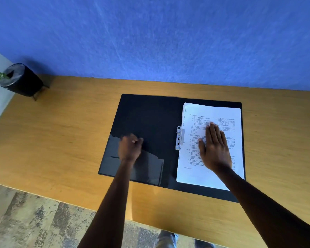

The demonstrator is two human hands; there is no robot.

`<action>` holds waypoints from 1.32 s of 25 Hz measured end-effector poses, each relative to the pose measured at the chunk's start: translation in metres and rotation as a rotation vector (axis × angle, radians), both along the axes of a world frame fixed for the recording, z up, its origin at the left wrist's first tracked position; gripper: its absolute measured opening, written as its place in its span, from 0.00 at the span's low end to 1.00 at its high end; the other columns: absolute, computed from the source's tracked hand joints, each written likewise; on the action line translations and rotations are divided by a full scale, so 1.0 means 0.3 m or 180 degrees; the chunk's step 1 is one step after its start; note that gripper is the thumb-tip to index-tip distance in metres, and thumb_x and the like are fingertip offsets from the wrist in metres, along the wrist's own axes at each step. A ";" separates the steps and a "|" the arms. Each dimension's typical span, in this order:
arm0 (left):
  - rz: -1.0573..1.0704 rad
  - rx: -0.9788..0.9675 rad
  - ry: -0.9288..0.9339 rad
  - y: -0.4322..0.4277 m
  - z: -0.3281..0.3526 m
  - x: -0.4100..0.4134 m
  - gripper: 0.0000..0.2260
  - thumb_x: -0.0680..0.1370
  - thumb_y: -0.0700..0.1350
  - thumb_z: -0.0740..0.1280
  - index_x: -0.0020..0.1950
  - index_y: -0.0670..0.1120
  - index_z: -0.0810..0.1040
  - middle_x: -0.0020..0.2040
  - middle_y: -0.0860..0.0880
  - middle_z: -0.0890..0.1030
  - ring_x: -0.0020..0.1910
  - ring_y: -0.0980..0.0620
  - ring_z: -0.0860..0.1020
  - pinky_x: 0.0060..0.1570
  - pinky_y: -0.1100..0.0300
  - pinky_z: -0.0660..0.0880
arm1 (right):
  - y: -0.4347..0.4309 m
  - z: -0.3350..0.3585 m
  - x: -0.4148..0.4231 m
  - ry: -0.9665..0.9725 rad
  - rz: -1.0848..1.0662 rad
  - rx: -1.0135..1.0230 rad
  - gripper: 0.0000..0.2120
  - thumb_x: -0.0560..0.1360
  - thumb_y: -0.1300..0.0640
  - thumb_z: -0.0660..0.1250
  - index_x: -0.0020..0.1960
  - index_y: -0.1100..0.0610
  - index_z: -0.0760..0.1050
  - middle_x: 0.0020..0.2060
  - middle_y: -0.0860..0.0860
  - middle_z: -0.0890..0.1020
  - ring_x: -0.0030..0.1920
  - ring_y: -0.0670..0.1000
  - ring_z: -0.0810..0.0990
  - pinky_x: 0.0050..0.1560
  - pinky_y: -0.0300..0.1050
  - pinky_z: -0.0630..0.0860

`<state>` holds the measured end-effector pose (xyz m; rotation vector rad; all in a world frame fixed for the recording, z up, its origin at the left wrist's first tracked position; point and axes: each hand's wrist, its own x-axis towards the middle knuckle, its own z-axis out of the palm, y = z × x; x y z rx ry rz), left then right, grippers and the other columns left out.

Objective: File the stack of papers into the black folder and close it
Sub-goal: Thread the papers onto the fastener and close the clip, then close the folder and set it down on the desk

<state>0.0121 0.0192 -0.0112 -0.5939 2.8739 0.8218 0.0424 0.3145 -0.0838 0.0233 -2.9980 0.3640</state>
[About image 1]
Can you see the person's right hand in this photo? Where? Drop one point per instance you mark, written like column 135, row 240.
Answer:
column 215, row 153

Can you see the person's left hand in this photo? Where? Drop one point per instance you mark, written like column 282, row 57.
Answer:
column 129, row 151

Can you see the person's left fingers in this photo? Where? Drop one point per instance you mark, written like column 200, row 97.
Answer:
column 134, row 139

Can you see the person's right thumb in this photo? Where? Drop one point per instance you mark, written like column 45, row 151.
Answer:
column 202, row 147

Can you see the person's right middle finger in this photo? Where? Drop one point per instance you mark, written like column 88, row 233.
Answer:
column 213, row 133

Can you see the person's right little finger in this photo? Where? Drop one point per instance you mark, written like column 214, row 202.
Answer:
column 224, row 139

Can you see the stack of printed white papers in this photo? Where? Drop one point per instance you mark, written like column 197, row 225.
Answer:
column 222, row 113

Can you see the person's right forearm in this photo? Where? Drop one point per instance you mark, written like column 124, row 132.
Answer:
column 263, row 211

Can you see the person's left forearm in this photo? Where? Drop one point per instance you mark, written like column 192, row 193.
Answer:
column 111, row 206

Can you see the silver metal folder clip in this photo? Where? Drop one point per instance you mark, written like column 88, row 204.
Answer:
column 179, row 138

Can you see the black file folder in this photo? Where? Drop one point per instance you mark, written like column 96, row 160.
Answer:
column 149, row 118

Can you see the person's grey trouser leg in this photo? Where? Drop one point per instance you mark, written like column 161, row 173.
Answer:
column 166, row 240
column 203, row 244

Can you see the black plant pot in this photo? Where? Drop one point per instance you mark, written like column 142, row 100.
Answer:
column 23, row 80

